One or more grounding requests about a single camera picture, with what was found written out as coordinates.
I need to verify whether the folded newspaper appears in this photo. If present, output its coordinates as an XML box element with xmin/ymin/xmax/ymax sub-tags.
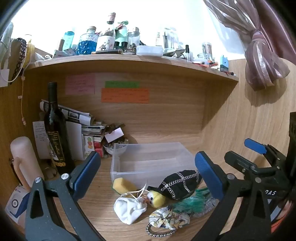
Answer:
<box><xmin>40</xmin><ymin>100</ymin><xmax>93</xmax><ymax>127</ymax></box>

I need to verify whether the glass jar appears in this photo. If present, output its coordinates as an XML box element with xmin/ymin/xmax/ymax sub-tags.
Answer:
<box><xmin>201</xmin><ymin>42</ymin><xmax>213</xmax><ymax>58</ymax></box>

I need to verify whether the clear acrylic organizer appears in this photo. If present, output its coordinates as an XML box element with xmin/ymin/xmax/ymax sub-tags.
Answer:
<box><xmin>163</xmin><ymin>28</ymin><xmax>179</xmax><ymax>50</ymax></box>

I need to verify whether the yellow sponge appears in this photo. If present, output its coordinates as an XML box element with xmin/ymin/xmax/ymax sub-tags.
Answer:
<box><xmin>112</xmin><ymin>177</ymin><xmax>138</xmax><ymax>195</ymax></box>

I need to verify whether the green yarn tassel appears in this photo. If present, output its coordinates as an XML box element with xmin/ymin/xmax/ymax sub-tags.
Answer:
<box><xmin>172</xmin><ymin>188</ymin><xmax>212</xmax><ymax>214</ymax></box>

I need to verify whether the black white hair tie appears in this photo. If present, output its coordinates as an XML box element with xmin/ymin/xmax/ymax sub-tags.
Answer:
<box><xmin>146</xmin><ymin>223</ymin><xmax>177</xmax><ymax>237</ymax></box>

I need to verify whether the green sticky note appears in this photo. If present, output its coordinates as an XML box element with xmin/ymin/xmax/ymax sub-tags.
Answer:
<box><xmin>105</xmin><ymin>81</ymin><xmax>140</xmax><ymax>88</ymax></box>

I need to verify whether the white drawstring pouch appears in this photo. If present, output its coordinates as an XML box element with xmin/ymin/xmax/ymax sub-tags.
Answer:
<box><xmin>114</xmin><ymin>183</ymin><xmax>148</xmax><ymax>225</ymax></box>

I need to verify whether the glass bottle with blue beads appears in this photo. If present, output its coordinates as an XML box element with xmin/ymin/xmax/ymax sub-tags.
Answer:
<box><xmin>77</xmin><ymin>26</ymin><xmax>98</xmax><ymax>55</ymax></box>

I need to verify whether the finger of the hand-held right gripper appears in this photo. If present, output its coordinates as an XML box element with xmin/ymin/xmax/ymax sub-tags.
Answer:
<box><xmin>244</xmin><ymin>138</ymin><xmax>289</xmax><ymax>165</ymax></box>
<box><xmin>224</xmin><ymin>151</ymin><xmax>259</xmax><ymax>181</ymax></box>

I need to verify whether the mint green pump bottle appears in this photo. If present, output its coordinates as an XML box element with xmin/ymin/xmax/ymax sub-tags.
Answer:
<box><xmin>115</xmin><ymin>21</ymin><xmax>129</xmax><ymax>47</ymax></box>

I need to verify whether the white handwritten note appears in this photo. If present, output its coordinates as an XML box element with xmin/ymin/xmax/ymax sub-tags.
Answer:
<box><xmin>33</xmin><ymin>121</ymin><xmax>50</xmax><ymax>159</ymax></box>

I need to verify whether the white plastic case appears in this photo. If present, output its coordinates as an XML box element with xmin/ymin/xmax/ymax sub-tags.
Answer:
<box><xmin>136</xmin><ymin>45</ymin><xmax>164</xmax><ymax>57</ymax></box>

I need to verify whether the mauve curtain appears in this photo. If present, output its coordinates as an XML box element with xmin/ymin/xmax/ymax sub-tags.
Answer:
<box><xmin>203</xmin><ymin>0</ymin><xmax>291</xmax><ymax>91</ymax></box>

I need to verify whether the white cable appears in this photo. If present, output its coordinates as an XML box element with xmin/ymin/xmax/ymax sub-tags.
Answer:
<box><xmin>0</xmin><ymin>40</ymin><xmax>26</xmax><ymax>83</ymax></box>

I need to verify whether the white card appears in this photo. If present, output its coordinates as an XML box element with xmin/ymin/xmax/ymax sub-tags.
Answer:
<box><xmin>104</xmin><ymin>129</ymin><xmax>124</xmax><ymax>143</ymax></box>

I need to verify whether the black pen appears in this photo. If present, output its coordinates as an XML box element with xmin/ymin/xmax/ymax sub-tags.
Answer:
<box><xmin>92</xmin><ymin>49</ymin><xmax>123</xmax><ymax>55</ymax></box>

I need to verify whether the yellow chick plush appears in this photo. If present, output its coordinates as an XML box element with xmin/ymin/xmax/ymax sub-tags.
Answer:
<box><xmin>146</xmin><ymin>190</ymin><xmax>171</xmax><ymax>208</ymax></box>

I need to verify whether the thin beaded cord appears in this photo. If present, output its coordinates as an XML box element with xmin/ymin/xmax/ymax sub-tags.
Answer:
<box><xmin>18</xmin><ymin>74</ymin><xmax>27</xmax><ymax>126</ymax></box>

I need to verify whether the small bowl of stones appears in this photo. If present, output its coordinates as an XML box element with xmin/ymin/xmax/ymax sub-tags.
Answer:
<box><xmin>103</xmin><ymin>139</ymin><xmax>129</xmax><ymax>156</ymax></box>

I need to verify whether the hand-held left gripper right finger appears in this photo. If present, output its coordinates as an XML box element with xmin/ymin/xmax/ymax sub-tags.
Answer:
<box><xmin>195</xmin><ymin>151</ymin><xmax>278</xmax><ymax>241</ymax></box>

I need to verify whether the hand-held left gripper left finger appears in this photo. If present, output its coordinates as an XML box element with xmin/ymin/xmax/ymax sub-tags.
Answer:
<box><xmin>25</xmin><ymin>151</ymin><xmax>102</xmax><ymax>241</ymax></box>

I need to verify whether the blue liquid bottle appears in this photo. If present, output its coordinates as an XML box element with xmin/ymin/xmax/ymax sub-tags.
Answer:
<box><xmin>62</xmin><ymin>31</ymin><xmax>75</xmax><ymax>52</ymax></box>

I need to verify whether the fruit print box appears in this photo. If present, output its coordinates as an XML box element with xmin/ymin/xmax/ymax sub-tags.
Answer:
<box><xmin>83</xmin><ymin>136</ymin><xmax>95</xmax><ymax>151</ymax></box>

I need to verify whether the dark wine bottle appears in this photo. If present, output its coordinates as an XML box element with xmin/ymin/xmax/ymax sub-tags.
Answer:
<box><xmin>44</xmin><ymin>82</ymin><xmax>76</xmax><ymax>176</ymax></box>

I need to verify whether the white labelled bottle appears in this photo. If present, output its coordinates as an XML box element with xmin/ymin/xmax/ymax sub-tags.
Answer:
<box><xmin>96</xmin><ymin>12</ymin><xmax>116</xmax><ymax>52</ymax></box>

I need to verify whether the white blue box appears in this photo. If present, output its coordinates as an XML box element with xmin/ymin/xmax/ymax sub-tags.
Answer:
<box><xmin>5</xmin><ymin>184</ymin><xmax>31</xmax><ymax>224</ymax></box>

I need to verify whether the orange sticky note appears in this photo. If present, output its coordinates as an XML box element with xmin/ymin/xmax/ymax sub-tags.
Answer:
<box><xmin>101</xmin><ymin>88</ymin><xmax>150</xmax><ymax>103</ymax></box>

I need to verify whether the clear plastic bin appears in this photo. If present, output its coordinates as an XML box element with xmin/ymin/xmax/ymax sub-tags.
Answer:
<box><xmin>110</xmin><ymin>142</ymin><xmax>200</xmax><ymax>186</ymax></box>

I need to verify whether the clear glass bottle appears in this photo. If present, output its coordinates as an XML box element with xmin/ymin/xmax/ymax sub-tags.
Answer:
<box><xmin>127</xmin><ymin>27</ymin><xmax>140</xmax><ymax>46</ymax></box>

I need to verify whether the white envelope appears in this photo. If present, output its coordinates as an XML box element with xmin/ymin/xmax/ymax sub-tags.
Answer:
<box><xmin>66</xmin><ymin>120</ymin><xmax>84</xmax><ymax>161</ymax></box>

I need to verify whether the wooden shelf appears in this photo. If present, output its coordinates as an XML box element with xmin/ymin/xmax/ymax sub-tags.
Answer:
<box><xmin>24</xmin><ymin>53</ymin><xmax>239</xmax><ymax>82</ymax></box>

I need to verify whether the pink sticky note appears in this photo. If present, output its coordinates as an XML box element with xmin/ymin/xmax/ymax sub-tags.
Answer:
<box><xmin>65</xmin><ymin>74</ymin><xmax>96</xmax><ymax>95</ymax></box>

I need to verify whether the blue black gadget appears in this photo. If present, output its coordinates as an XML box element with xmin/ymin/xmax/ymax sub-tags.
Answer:
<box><xmin>219</xmin><ymin>55</ymin><xmax>229</xmax><ymax>72</ymax></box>

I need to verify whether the floral scrunchie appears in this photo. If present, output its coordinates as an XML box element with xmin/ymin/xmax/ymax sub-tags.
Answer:
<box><xmin>149</xmin><ymin>207</ymin><xmax>191</xmax><ymax>230</ymax></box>

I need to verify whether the black patterned headband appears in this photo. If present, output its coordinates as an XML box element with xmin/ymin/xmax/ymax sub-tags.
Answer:
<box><xmin>11</xmin><ymin>38</ymin><xmax>28</xmax><ymax>80</ymax></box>

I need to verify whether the cream plastic bottle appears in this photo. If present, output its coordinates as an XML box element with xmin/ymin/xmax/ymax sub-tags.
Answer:
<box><xmin>10</xmin><ymin>137</ymin><xmax>45</xmax><ymax>189</ymax></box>

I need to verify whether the red small box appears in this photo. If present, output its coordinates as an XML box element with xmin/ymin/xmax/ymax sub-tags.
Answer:
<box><xmin>93</xmin><ymin>141</ymin><xmax>104</xmax><ymax>158</ymax></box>

